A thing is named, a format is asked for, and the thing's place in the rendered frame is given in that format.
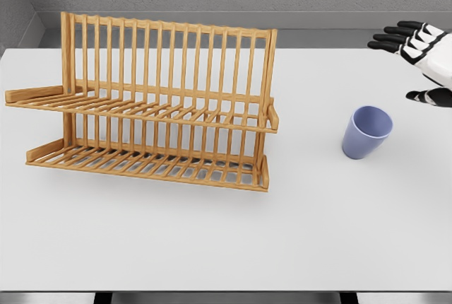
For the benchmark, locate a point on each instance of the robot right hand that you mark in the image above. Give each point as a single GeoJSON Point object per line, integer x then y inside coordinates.
{"type": "Point", "coordinates": [437, 58]}

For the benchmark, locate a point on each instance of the blue plastic cup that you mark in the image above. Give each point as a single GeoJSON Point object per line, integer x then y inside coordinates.
{"type": "Point", "coordinates": [366, 134]}

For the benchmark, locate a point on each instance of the wooden two-tier dish rack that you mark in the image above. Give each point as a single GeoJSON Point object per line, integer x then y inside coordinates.
{"type": "Point", "coordinates": [148, 113]}

